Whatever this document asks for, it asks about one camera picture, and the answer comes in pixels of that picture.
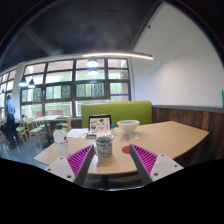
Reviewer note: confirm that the small blue capped bottle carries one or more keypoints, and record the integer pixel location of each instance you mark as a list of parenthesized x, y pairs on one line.
[(112, 126)]

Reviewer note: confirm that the patterned green white cup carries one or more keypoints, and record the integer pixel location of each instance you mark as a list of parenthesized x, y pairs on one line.
[(104, 146)]

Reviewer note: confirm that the long curved linear light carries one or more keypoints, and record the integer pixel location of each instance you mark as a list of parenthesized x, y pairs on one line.
[(120, 54)]

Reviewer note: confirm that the clear plastic water bottle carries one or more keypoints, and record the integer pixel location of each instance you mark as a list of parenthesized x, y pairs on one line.
[(61, 143)]

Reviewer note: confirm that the wooden chairs with green seats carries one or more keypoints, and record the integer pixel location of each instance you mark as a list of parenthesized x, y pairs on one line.
[(36, 130)]

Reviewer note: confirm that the person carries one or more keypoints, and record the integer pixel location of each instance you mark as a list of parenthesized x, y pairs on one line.
[(10, 116)]

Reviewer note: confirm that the black pendant ceiling lamps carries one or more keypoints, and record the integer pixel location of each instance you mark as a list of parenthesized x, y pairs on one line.
[(92, 62)]

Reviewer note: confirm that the light wooden dining table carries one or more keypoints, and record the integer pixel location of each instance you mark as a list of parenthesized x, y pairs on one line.
[(46, 118)]

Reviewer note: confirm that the white paper sheets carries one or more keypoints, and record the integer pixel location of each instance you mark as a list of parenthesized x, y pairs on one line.
[(77, 132)]

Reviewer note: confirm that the black framed picture stand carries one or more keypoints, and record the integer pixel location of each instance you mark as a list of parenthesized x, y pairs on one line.
[(99, 124)]

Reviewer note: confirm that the green upholstered bench backrest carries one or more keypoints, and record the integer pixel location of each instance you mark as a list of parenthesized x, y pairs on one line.
[(133, 111)]

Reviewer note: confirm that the white ceramic bowl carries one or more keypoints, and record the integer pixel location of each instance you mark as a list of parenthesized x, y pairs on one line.
[(128, 126)]

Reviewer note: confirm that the flat round red coaster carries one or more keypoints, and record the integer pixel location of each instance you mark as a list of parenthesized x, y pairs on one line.
[(125, 149)]

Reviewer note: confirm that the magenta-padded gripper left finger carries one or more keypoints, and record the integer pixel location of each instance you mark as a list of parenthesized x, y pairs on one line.
[(63, 168)]

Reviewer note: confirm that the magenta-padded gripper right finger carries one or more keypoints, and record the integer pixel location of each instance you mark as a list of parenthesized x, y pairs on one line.
[(160, 166)]

